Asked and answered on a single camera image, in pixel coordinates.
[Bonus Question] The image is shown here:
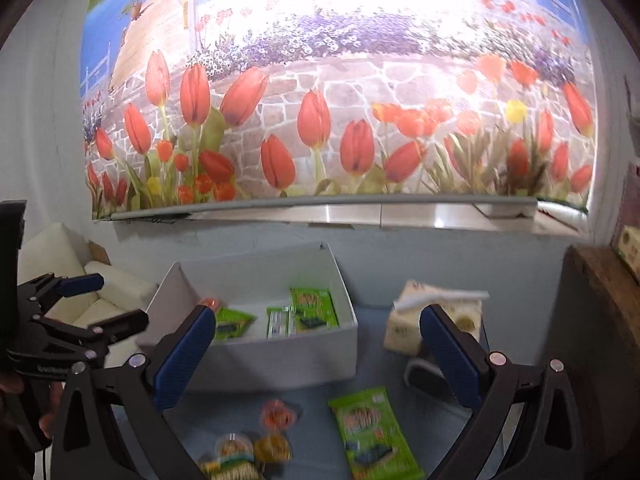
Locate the clear jelly cup cartoon lid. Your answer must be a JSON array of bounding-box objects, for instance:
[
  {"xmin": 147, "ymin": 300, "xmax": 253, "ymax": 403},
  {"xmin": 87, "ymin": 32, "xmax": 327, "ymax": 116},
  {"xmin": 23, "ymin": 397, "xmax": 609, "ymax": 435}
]
[{"xmin": 215, "ymin": 434, "xmax": 254, "ymax": 463}]

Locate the green pea snack bag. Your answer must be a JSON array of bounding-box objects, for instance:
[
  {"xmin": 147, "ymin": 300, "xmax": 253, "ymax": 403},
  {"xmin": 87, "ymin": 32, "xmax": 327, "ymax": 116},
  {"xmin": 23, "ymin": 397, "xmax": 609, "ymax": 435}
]
[{"xmin": 198, "ymin": 458, "xmax": 262, "ymax": 480}]

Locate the yellow jelly cup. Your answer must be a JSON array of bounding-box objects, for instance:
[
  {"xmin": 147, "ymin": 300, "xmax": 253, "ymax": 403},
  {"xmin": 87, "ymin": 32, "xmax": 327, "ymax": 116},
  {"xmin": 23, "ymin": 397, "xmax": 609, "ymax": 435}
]
[{"xmin": 253, "ymin": 434, "xmax": 292, "ymax": 464}]

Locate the red jelly cup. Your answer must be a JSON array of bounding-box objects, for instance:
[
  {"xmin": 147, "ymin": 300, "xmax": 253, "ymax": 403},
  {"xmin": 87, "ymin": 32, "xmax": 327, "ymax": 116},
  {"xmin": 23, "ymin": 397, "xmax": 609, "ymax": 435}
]
[{"xmin": 260, "ymin": 399, "xmax": 298, "ymax": 431}]

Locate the green seaweed snack pack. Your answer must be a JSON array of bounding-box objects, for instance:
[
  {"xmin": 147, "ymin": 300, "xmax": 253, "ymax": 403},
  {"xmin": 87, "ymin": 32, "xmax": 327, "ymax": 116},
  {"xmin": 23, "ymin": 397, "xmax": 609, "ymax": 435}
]
[{"xmin": 328, "ymin": 387, "xmax": 425, "ymax": 480}]

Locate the seaweed pack white back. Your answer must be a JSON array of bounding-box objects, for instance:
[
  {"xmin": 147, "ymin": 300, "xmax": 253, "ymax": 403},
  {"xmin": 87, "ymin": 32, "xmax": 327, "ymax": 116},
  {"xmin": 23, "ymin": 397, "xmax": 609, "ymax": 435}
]
[{"xmin": 266, "ymin": 306, "xmax": 296, "ymax": 339}]

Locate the person left hand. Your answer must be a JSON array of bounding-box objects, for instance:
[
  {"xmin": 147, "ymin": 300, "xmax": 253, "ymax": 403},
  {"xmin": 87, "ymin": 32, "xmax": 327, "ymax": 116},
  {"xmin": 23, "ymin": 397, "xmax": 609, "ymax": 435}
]
[{"xmin": 0, "ymin": 374, "xmax": 65, "ymax": 440}]

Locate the cream leather sofa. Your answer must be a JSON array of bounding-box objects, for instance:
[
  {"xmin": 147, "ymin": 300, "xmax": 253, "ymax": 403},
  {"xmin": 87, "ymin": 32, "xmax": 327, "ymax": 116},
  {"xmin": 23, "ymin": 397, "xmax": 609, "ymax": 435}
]
[{"xmin": 17, "ymin": 222, "xmax": 160, "ymax": 366}]

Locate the blue grey tablecloth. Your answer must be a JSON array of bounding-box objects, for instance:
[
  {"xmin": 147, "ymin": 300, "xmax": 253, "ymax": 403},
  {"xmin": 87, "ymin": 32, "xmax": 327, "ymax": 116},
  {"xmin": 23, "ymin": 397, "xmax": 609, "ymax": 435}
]
[{"xmin": 165, "ymin": 306, "xmax": 471, "ymax": 479}]

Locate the seaweed pack in box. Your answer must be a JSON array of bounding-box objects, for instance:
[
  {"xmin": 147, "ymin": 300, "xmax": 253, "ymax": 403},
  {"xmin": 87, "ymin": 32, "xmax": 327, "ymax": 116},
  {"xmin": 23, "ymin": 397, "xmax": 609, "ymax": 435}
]
[
  {"xmin": 214, "ymin": 307, "xmax": 256, "ymax": 341},
  {"xmin": 290, "ymin": 288, "xmax": 340, "ymax": 333}
]

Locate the white rimmed small bin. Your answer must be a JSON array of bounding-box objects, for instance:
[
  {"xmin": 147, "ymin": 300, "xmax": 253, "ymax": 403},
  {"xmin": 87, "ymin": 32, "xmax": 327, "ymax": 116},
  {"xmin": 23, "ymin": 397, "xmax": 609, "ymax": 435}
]
[{"xmin": 404, "ymin": 358, "xmax": 451, "ymax": 400}]

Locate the white storage box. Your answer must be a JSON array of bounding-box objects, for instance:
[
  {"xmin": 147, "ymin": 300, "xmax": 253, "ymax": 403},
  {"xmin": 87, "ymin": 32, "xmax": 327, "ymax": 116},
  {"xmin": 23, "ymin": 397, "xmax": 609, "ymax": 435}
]
[{"xmin": 137, "ymin": 243, "xmax": 358, "ymax": 392}]

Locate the cream tissue box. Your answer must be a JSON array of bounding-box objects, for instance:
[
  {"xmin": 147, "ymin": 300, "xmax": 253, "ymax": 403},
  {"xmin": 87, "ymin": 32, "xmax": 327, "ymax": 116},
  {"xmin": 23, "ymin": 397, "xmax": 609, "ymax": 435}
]
[{"xmin": 383, "ymin": 280, "xmax": 489, "ymax": 356}]

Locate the tulip flower wall poster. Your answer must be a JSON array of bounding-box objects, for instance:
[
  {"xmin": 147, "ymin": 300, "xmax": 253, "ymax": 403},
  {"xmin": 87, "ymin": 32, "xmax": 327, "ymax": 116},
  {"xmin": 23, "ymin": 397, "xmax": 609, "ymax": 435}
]
[{"xmin": 79, "ymin": 0, "xmax": 597, "ymax": 219}]

